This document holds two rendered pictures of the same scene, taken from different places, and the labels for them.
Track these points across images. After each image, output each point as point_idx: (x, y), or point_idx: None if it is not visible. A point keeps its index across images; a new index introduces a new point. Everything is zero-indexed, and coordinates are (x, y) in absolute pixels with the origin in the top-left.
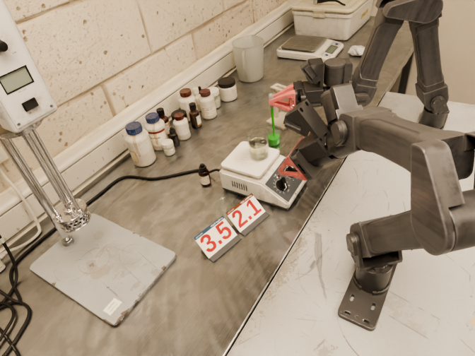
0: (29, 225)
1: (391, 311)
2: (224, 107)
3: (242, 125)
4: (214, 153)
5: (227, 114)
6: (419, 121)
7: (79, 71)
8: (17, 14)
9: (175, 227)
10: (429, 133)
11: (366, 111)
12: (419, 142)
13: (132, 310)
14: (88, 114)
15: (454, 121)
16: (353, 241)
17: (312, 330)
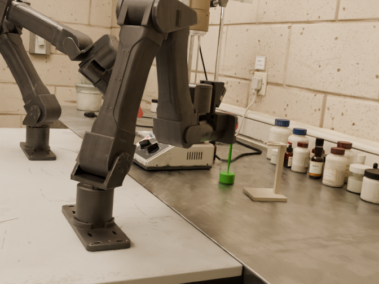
0: (242, 136)
1: (15, 149)
2: (346, 192)
3: (286, 185)
4: (248, 169)
5: (324, 189)
6: (113, 217)
7: (316, 72)
8: (305, 17)
9: None
10: (28, 6)
11: (76, 32)
12: (28, 2)
13: (137, 135)
14: (305, 107)
15: (69, 247)
16: None
17: (50, 142)
